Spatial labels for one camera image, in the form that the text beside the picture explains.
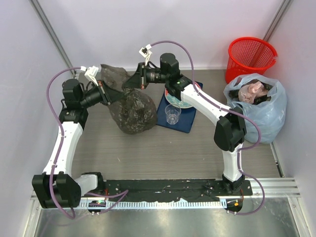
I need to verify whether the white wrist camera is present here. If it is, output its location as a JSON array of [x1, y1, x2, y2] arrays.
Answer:
[[84, 66, 99, 85], [139, 44, 152, 66]]

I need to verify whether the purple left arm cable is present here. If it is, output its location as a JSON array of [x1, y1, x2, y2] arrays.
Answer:
[[46, 66, 129, 220]]

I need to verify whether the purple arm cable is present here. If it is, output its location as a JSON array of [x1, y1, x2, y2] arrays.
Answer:
[[150, 40, 266, 215], [46, 66, 129, 220]]

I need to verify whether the pink crumpled trash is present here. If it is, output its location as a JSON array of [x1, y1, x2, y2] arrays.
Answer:
[[238, 81, 269, 104]]

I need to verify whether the white slotted cable duct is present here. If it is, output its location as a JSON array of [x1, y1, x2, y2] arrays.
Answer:
[[77, 198, 227, 210]]

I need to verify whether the blue plastic trash bag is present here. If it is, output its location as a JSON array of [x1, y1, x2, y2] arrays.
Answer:
[[224, 74, 287, 144]]

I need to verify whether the aluminium frame rail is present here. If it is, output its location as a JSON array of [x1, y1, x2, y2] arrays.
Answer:
[[31, 177, 302, 200]]

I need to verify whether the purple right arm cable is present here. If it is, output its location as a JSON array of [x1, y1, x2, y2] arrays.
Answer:
[[150, 40, 266, 215]]

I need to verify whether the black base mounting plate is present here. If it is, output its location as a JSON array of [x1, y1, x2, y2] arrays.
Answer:
[[77, 178, 253, 203]]

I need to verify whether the black plastic trash bag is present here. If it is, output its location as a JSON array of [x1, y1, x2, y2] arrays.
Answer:
[[101, 64, 158, 135]]

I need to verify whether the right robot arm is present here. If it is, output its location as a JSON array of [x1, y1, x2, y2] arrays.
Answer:
[[123, 53, 246, 195]]

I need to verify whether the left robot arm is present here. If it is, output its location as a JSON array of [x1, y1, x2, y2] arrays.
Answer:
[[32, 79, 124, 208]]

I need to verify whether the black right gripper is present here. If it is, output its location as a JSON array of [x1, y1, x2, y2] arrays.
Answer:
[[123, 63, 168, 90]]

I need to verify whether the red mesh trash bin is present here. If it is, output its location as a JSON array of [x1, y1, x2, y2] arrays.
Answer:
[[225, 37, 278, 83]]

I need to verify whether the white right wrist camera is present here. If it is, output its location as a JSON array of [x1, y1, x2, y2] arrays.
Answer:
[[139, 44, 152, 66]]

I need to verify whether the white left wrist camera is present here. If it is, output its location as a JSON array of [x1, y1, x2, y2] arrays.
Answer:
[[84, 66, 99, 85]]

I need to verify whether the blue place mat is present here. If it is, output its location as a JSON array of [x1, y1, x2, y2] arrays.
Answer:
[[156, 94, 197, 133]]

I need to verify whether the clear plastic cup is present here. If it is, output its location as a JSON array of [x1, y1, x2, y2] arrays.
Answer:
[[165, 104, 181, 125]]

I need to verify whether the red patterned plate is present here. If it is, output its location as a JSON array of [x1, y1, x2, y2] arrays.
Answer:
[[164, 89, 193, 109]]

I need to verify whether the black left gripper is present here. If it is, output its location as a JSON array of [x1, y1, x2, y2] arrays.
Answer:
[[79, 79, 125, 109]]

